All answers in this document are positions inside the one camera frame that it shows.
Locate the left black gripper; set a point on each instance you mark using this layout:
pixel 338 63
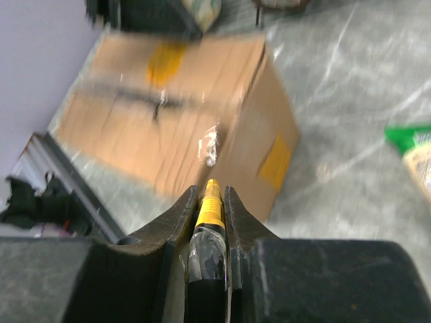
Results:
pixel 167 18

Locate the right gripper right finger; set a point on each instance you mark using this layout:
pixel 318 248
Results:
pixel 318 280

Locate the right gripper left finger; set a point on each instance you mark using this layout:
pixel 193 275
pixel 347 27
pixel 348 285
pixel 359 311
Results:
pixel 86 280

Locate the yellow utility knife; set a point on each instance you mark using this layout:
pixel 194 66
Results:
pixel 207 288

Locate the brown cardboard express box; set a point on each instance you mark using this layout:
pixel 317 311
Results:
pixel 176 114

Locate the white can in rack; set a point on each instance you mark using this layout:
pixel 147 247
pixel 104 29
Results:
pixel 203 12

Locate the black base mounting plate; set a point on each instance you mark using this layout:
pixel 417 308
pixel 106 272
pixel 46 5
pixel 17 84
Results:
pixel 54 206

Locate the green snack bag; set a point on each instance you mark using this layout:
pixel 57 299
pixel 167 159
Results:
pixel 413 143

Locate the aluminium rail frame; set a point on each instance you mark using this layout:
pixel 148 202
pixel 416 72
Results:
pixel 46 168

